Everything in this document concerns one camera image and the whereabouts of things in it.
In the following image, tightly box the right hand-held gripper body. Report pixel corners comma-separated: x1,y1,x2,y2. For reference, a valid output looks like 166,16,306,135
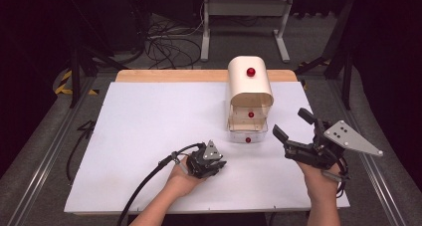
283,119,383,181

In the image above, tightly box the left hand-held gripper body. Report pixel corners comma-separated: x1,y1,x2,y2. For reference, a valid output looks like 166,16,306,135
184,139,224,180

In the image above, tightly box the clear drawer with white front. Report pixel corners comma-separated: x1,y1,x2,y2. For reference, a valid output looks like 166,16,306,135
228,116,269,144

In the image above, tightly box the white cabinet with red knob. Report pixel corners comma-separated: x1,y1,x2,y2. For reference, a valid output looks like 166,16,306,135
226,55,275,144

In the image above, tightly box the person's left hand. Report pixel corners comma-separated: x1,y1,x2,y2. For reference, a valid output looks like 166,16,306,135
167,155,207,199

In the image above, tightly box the person's right hand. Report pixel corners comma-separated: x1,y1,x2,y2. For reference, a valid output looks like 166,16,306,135
297,161,341,204

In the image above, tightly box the clear drawer with red knob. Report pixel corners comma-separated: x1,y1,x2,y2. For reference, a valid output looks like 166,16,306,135
228,106,272,121

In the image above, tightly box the person's dark clothing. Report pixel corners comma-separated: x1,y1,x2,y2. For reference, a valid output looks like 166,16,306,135
128,213,267,226

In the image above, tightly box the black metal stand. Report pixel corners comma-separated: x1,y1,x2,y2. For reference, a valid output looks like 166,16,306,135
295,0,356,111

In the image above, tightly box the white board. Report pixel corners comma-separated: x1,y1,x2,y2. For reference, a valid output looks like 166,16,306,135
64,81,351,215

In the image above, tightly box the wooden table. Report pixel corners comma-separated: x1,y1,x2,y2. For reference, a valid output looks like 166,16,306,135
114,69,299,84

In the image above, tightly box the black tripod stand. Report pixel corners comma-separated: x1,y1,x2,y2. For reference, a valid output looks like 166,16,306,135
66,0,130,110

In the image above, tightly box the yellow and black striped tape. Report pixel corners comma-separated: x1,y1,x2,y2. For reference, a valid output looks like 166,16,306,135
54,70,100,96

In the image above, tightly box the black equipment case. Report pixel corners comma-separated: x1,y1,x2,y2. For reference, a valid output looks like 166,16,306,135
93,0,148,53

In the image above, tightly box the right hand-held gripper cable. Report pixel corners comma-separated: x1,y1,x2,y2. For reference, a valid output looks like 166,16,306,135
334,155,350,199

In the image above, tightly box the hand-held gripper cable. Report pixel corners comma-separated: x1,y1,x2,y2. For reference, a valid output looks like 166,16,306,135
116,141,205,226
334,155,350,199

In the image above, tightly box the aluminium rail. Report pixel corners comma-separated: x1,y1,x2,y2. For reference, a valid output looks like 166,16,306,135
326,80,407,226
6,76,98,226

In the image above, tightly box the left hand-held gripper cable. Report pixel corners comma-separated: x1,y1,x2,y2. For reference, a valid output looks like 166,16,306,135
116,141,205,226

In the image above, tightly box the thin black cable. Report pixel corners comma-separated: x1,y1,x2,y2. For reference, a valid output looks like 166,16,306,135
65,119,98,184

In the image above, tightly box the bundle of black cables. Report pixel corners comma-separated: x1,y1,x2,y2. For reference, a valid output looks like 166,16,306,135
143,15,203,71

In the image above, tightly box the white metal stand frame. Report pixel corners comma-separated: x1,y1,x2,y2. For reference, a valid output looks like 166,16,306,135
200,0,296,64

